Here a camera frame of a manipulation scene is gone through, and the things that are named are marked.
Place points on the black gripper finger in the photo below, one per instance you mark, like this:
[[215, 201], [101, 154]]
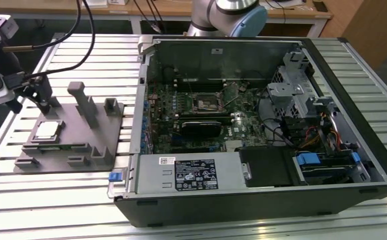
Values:
[[43, 100], [13, 106]]

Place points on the blue disk carrier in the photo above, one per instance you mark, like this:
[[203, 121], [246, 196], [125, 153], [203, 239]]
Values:
[[308, 160]]

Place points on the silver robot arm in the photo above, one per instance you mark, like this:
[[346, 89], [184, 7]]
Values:
[[209, 15]]

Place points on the long black expansion slot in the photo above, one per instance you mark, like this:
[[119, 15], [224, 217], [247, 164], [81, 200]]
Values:
[[193, 150]]

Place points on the black phone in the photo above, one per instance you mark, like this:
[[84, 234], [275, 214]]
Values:
[[320, 6]]

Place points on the green motherboard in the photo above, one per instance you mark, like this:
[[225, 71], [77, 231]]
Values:
[[247, 125]]

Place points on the silver coin battery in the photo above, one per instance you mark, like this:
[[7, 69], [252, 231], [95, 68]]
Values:
[[243, 87]]

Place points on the silver CPU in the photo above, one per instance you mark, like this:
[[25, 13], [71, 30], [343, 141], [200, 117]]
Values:
[[48, 128]]

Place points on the metal disk bay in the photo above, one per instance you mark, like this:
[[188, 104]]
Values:
[[363, 175]]

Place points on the white-clipped RAM slot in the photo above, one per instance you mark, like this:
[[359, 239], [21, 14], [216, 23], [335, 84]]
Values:
[[201, 86], [201, 80], [203, 115]]

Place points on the white labelled box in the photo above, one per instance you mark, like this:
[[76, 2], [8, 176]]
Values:
[[117, 1]]

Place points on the white paper box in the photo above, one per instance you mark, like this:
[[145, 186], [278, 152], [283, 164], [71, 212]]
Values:
[[97, 2]]

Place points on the black plastic shroud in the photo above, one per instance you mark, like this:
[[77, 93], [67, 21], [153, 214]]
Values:
[[267, 167]]

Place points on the blue plastic clip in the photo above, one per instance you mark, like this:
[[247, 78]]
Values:
[[355, 157]]

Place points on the metal drive cage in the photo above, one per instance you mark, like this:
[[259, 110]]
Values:
[[280, 100]]

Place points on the black PC case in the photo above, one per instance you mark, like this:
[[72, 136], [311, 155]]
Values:
[[213, 212]]

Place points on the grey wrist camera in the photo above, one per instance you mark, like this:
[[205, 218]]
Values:
[[4, 25]]

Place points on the silver finned heat sink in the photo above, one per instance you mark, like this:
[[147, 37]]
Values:
[[233, 145]]

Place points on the CPU socket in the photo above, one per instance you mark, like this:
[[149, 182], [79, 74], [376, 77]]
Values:
[[207, 102]]

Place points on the black graphics card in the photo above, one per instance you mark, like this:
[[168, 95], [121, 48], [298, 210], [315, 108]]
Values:
[[200, 128]]

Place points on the grey parts rack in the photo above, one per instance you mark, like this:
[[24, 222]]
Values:
[[80, 140]]

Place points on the green RAM stick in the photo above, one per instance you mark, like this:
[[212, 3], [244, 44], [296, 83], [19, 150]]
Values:
[[51, 148]]

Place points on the blue case latch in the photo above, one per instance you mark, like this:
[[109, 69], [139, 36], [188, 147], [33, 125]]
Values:
[[113, 176]]

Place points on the wooden cabinet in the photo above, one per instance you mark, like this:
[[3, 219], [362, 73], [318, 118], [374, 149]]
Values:
[[374, 25]]

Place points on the grey power supply unit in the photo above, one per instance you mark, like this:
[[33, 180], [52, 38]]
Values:
[[153, 180]]

